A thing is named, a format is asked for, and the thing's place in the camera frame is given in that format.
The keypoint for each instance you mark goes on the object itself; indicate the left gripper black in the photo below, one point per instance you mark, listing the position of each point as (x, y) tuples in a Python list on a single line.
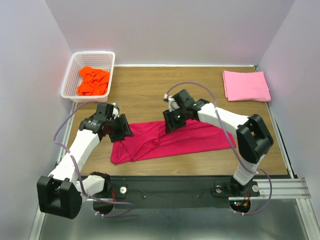
[(124, 130)]

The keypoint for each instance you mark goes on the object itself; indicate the folded light pink t-shirt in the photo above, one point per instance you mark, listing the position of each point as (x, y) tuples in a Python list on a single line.
[(245, 86)]

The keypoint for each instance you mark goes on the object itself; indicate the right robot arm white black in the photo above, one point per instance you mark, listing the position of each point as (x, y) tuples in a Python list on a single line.
[(253, 137)]

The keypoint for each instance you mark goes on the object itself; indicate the magenta red t-shirt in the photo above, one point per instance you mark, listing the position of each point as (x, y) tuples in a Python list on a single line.
[(150, 141)]

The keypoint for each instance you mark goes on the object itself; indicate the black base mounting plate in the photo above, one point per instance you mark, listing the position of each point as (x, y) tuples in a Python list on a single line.
[(176, 192)]

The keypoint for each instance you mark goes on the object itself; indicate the orange t-shirt in basket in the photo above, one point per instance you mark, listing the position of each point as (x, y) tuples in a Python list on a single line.
[(95, 81)]

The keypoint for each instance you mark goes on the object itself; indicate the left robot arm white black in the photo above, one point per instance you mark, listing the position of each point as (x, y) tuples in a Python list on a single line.
[(63, 191)]

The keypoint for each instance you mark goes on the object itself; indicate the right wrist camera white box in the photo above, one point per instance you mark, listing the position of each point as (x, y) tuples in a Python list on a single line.
[(172, 104)]

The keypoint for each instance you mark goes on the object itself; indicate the white plastic laundry basket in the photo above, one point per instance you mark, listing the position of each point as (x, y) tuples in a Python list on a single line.
[(96, 59)]

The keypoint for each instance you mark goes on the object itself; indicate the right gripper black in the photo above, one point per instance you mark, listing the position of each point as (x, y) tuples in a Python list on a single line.
[(170, 126)]

